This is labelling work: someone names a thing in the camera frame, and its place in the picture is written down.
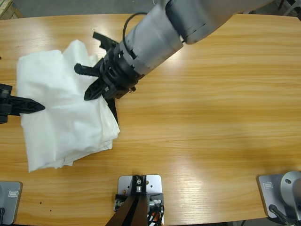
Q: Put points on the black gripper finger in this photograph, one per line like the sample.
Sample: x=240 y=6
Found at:
x=87 y=70
x=26 y=106
x=95 y=90

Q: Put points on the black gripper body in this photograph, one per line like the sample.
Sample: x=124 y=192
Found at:
x=120 y=75
x=5 y=103

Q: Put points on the black garment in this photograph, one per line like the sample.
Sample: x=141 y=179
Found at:
x=113 y=110

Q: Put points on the white printed t-shirt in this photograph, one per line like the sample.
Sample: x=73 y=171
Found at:
x=51 y=75

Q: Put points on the white garment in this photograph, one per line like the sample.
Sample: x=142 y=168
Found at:
x=70 y=141

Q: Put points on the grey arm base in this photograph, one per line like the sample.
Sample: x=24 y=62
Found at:
x=11 y=207
x=270 y=195

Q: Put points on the wooden crate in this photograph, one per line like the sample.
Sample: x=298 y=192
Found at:
x=8 y=8

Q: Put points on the black clamp block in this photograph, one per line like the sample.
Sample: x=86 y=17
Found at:
x=119 y=201
x=158 y=196

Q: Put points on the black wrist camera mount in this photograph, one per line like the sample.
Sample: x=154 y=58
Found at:
x=104 y=41

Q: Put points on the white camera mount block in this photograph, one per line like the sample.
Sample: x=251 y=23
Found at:
x=155 y=184

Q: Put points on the dark camera post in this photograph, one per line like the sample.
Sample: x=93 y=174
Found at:
x=134 y=212

